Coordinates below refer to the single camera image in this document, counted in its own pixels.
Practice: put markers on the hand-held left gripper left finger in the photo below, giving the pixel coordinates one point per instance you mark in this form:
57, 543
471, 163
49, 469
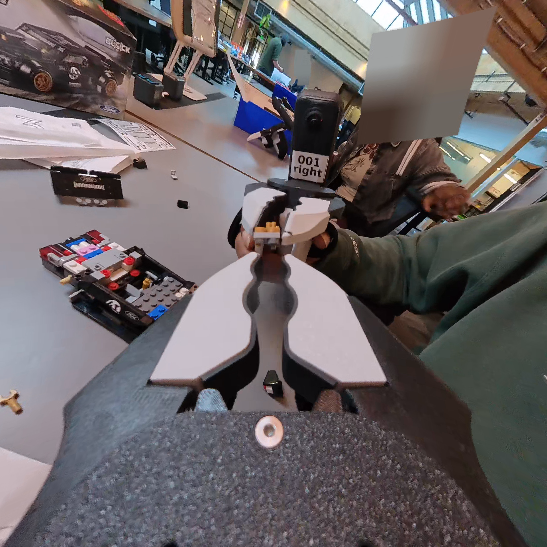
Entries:
205, 333

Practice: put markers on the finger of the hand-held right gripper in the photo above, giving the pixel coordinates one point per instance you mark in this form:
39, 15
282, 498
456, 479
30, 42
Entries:
256, 207
310, 218

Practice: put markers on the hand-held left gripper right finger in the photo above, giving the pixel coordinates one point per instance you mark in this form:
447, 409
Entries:
333, 337

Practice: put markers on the gold lego engine assembly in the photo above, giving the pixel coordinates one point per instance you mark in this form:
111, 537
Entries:
267, 233

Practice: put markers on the black lego car model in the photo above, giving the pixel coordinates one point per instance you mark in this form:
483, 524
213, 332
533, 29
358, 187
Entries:
107, 277

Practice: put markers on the black printed lego plate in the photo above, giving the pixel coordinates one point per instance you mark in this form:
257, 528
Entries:
85, 186

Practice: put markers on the person's right forearm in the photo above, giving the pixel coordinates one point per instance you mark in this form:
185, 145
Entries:
406, 269

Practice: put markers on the small gold lego piece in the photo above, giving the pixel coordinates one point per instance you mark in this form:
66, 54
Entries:
10, 401

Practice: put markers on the lego set box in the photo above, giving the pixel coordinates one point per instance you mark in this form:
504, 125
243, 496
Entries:
64, 55

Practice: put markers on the person's right hand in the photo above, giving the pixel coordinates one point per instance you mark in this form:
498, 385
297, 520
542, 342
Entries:
245, 244

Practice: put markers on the black handheld device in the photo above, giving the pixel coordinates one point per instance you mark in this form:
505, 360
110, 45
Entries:
277, 136

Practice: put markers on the blue plastic storage bin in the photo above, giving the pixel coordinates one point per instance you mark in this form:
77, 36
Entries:
248, 115

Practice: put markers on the small black box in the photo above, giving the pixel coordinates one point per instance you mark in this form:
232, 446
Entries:
174, 85
147, 89

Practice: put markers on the white numbered paper bag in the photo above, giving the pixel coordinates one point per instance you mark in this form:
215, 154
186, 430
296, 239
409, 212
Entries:
21, 483

